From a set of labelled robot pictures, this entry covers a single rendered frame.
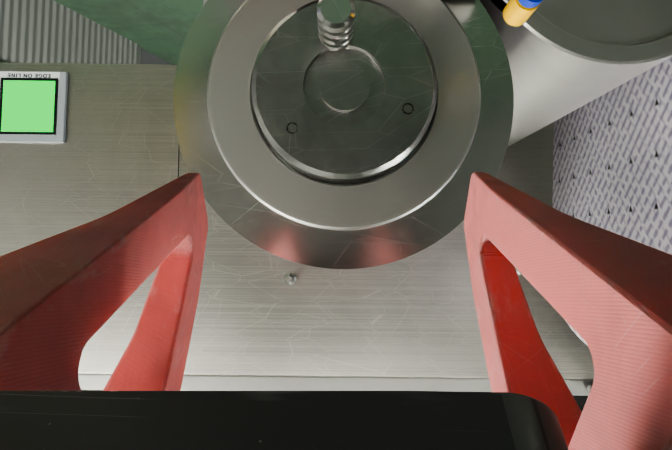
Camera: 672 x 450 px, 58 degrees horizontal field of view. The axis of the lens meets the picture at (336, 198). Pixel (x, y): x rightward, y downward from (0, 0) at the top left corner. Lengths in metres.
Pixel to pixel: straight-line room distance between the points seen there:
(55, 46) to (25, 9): 0.25
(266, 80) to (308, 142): 0.03
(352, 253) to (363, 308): 0.33
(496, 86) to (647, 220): 0.15
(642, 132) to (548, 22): 0.14
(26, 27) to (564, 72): 3.45
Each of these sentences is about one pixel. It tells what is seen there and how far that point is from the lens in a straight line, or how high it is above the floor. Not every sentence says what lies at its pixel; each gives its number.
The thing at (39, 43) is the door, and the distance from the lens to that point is 3.70.
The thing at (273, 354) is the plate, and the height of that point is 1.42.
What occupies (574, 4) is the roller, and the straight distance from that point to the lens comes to 0.30.
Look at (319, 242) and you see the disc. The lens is 0.26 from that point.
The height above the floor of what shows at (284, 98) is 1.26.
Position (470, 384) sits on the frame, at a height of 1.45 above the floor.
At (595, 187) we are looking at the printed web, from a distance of 0.46.
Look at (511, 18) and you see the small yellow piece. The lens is 0.23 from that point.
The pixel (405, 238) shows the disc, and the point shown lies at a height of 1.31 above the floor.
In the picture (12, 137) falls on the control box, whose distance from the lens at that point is 0.66.
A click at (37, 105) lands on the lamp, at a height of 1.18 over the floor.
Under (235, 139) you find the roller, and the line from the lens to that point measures 0.26.
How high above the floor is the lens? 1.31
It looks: 4 degrees down
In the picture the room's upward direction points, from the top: 179 degrees counter-clockwise
